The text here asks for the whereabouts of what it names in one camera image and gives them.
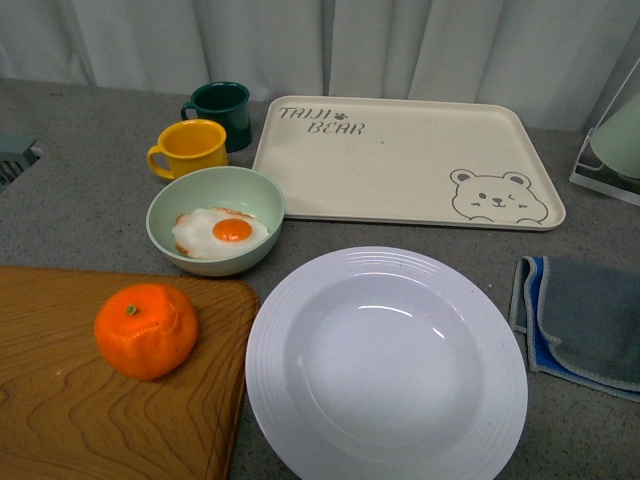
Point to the white ridged plate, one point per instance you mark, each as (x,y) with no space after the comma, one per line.
(381,363)

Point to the orange mandarin fruit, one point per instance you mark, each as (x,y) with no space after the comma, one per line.
(146,330)

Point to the light green bowl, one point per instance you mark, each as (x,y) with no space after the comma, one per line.
(233,188)

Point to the toy fried egg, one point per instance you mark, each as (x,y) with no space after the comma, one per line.
(217,233)

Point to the cream bear serving tray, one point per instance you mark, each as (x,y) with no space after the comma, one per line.
(406,162)

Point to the yellow enamel mug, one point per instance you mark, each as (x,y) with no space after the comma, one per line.
(188,146)

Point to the dark green enamel mug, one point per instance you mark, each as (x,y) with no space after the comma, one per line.
(226,103)

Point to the clear acrylic stand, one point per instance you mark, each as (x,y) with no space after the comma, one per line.
(588,171)

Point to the grey blue folded cloth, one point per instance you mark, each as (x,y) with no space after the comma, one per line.
(581,322)

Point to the wooden cutting board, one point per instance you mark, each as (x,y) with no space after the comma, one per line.
(66,414)

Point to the white curtain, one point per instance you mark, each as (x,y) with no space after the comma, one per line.
(551,62)

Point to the pale green cone object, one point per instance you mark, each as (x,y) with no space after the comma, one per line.
(616,142)

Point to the green metal sink rack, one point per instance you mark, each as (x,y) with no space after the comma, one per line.
(18,153)

